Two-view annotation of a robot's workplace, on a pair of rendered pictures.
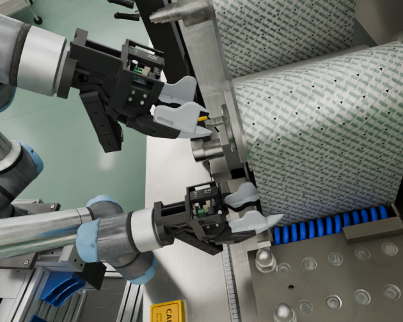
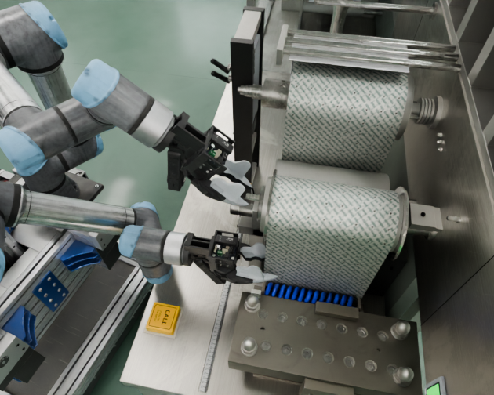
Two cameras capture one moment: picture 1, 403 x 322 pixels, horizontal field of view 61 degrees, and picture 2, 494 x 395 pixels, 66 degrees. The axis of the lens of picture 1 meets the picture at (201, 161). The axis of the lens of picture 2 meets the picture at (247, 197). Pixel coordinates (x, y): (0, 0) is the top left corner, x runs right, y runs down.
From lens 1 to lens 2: 0.27 m
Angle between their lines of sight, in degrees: 5
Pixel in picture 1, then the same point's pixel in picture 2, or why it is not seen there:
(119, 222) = (158, 236)
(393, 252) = (343, 331)
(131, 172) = not seen: hidden behind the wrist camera
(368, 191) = (344, 283)
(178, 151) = not seen: hidden behind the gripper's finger
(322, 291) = (282, 338)
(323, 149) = (319, 246)
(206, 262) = (209, 285)
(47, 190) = not seen: hidden behind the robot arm
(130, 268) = (151, 270)
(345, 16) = (382, 150)
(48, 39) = (162, 115)
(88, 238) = (130, 239)
